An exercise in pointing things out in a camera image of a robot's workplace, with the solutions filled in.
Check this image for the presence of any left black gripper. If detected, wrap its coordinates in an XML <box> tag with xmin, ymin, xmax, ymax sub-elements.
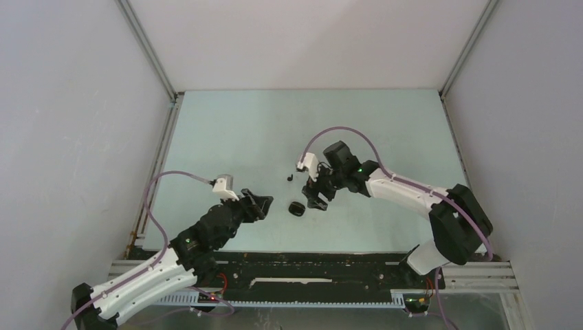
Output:
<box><xmin>216</xmin><ymin>188</ymin><xmax>273</xmax><ymax>248</ymax></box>

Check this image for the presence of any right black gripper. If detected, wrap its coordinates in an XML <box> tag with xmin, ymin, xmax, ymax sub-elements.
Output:
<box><xmin>302</xmin><ymin>161</ymin><xmax>347</xmax><ymax>210</ymax></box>

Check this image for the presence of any black earbud charging case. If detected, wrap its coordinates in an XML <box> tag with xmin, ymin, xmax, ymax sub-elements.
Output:
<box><xmin>288</xmin><ymin>201</ymin><xmax>306</xmax><ymax>217</ymax></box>

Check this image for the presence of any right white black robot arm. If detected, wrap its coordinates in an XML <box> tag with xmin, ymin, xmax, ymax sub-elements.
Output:
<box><xmin>296</xmin><ymin>141</ymin><xmax>493</xmax><ymax>287</ymax></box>

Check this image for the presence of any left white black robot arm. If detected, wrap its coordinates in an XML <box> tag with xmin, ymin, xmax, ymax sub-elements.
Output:
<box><xmin>71</xmin><ymin>189</ymin><xmax>274</xmax><ymax>329</ymax></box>

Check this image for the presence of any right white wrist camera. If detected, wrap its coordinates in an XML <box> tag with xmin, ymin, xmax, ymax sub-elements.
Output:
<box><xmin>296</xmin><ymin>152</ymin><xmax>319</xmax><ymax>182</ymax></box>

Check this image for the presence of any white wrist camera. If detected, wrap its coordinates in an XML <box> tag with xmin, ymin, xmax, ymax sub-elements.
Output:
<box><xmin>211</xmin><ymin>174</ymin><xmax>239</xmax><ymax>201</ymax></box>
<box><xmin>296</xmin><ymin>152</ymin><xmax>319</xmax><ymax>182</ymax></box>

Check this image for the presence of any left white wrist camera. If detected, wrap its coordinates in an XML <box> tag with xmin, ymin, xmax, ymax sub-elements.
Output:
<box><xmin>211</xmin><ymin>174</ymin><xmax>239</xmax><ymax>201</ymax></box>

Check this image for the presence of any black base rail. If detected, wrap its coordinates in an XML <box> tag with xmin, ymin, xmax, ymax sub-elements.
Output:
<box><xmin>196</xmin><ymin>252</ymin><xmax>446</xmax><ymax>305</ymax></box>

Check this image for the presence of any grey cable duct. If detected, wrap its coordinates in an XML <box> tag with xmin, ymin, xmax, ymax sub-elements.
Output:
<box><xmin>155</xmin><ymin>291</ymin><xmax>427</xmax><ymax>309</ymax></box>

